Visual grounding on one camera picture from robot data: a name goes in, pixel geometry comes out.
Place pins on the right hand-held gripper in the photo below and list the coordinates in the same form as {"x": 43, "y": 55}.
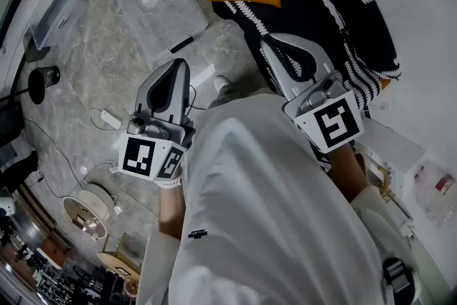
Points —
{"x": 335, "y": 125}

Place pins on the person's right forearm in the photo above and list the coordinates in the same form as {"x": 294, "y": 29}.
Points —
{"x": 348, "y": 171}

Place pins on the person's white shirt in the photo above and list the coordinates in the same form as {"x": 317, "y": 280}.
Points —
{"x": 267, "y": 207}

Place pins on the small white power strip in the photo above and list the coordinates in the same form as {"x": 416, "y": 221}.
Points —
{"x": 113, "y": 168}

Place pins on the black white patterned blanket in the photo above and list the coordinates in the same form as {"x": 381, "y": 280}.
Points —
{"x": 307, "y": 0}

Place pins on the black standing fan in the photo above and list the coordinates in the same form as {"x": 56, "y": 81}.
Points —
{"x": 35, "y": 86}

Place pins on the black mesh waste bin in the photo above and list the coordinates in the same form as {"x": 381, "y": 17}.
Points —
{"x": 51, "y": 75}

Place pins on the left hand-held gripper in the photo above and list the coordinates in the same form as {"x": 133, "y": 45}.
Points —
{"x": 137, "y": 157}

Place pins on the gold frame stand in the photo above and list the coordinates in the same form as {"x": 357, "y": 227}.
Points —
{"x": 385, "y": 185}

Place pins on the grey bin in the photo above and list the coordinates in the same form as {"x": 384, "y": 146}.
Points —
{"x": 35, "y": 50}

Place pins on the white power adapter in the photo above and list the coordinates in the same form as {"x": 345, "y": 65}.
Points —
{"x": 111, "y": 119}

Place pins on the clear labelled lidded box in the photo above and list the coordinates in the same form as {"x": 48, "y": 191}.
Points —
{"x": 53, "y": 21}

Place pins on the wooden table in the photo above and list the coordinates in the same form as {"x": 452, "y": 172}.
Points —
{"x": 118, "y": 259}

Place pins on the person's left forearm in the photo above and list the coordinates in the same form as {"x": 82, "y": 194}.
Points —
{"x": 171, "y": 210}

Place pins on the clear plastic storage bin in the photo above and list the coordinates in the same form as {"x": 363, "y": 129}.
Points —
{"x": 160, "y": 10}

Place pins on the round white device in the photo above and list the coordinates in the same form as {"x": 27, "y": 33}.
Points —
{"x": 95, "y": 196}

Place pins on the round clear-rimmed tray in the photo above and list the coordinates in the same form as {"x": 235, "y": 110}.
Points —
{"x": 84, "y": 219}

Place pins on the white perforated box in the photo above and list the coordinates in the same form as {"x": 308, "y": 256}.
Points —
{"x": 391, "y": 146}

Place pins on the person's grey trousers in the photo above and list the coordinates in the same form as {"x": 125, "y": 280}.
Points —
{"x": 232, "y": 94}

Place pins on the clear bag of bottles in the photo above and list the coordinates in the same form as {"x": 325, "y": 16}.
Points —
{"x": 435, "y": 189}

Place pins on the person's white shoe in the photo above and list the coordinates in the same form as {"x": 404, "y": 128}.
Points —
{"x": 221, "y": 84}

